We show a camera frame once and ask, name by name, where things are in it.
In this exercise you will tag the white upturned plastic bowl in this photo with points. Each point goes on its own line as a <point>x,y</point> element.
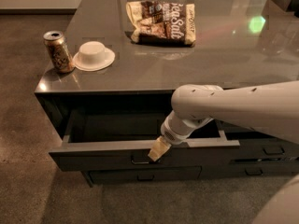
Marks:
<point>93,56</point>

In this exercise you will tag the dark grey drawer cabinet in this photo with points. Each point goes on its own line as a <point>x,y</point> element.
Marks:
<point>239,43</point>

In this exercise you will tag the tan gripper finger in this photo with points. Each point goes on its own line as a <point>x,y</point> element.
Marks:
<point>159,147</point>

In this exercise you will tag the brown sea salt snack bag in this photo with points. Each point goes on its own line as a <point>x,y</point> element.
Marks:
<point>160,21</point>

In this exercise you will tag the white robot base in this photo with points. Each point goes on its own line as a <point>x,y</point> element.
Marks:
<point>283,207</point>

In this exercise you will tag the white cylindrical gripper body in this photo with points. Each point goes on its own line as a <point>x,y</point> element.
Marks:
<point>169,134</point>

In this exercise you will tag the gold soda can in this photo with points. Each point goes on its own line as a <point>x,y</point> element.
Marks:
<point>55,43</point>

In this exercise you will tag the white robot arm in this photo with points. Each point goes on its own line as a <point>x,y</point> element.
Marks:
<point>272,109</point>

